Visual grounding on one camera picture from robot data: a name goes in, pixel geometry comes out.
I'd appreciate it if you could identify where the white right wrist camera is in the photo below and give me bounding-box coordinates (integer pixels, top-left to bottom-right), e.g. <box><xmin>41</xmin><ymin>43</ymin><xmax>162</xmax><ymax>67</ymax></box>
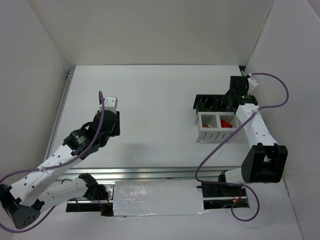
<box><xmin>247</xmin><ymin>73</ymin><xmax>259</xmax><ymax>95</ymax></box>

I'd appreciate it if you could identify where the red curved lego brick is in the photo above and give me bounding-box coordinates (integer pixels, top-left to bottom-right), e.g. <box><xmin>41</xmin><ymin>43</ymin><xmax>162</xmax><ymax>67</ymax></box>
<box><xmin>220</xmin><ymin>119</ymin><xmax>234</xmax><ymax>128</ymax></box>

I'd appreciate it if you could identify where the white taped cover panel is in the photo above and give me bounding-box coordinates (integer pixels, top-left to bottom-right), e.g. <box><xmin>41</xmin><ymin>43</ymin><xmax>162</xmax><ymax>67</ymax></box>
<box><xmin>113</xmin><ymin>180</ymin><xmax>205</xmax><ymax>217</ymax></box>

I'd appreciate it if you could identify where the black slotted container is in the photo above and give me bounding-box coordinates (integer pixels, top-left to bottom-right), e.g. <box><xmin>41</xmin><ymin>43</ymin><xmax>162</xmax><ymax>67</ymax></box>
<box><xmin>193</xmin><ymin>94</ymin><xmax>233</xmax><ymax>114</ymax></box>

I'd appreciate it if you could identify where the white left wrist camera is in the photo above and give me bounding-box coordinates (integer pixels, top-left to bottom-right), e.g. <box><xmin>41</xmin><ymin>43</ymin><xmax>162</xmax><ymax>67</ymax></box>
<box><xmin>99</xmin><ymin>96</ymin><xmax>118</xmax><ymax>114</ymax></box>

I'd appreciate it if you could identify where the aluminium left side rail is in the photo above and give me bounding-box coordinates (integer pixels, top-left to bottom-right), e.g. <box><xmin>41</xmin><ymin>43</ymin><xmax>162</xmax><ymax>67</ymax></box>
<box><xmin>47</xmin><ymin>68</ymin><xmax>75</xmax><ymax>152</ymax></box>

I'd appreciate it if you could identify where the aluminium rail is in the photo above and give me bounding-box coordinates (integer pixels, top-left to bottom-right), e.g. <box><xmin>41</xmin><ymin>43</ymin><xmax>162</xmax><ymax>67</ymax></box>
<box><xmin>57</xmin><ymin>166</ymin><xmax>248</xmax><ymax>181</ymax></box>
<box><xmin>47</xmin><ymin>68</ymin><xmax>75</xmax><ymax>152</ymax></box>

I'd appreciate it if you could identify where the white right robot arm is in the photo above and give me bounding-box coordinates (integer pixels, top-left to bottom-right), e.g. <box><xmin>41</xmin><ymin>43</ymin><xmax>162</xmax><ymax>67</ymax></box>
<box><xmin>218</xmin><ymin>76</ymin><xmax>288</xmax><ymax>185</ymax></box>

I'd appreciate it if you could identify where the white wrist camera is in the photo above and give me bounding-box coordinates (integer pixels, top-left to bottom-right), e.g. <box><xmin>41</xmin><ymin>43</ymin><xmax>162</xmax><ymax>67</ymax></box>
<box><xmin>99</xmin><ymin>96</ymin><xmax>118</xmax><ymax>114</ymax></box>
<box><xmin>247</xmin><ymin>73</ymin><xmax>259</xmax><ymax>95</ymax></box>

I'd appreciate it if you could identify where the white slotted container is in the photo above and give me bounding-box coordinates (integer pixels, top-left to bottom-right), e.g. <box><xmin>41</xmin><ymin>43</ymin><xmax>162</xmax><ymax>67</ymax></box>
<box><xmin>195</xmin><ymin>112</ymin><xmax>241</xmax><ymax>143</ymax></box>

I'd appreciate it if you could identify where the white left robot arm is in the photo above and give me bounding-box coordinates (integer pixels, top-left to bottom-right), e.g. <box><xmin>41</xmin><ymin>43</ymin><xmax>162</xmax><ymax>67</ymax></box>
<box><xmin>0</xmin><ymin>109</ymin><xmax>120</xmax><ymax>231</ymax></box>

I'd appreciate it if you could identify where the aluminium front rail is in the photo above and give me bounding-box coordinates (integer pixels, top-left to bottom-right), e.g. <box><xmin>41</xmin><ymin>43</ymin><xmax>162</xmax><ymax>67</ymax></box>
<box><xmin>57</xmin><ymin>166</ymin><xmax>248</xmax><ymax>181</ymax></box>

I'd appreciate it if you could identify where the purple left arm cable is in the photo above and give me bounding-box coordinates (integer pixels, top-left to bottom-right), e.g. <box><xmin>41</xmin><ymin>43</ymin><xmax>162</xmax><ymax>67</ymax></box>
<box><xmin>0</xmin><ymin>90</ymin><xmax>105</xmax><ymax>233</ymax></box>

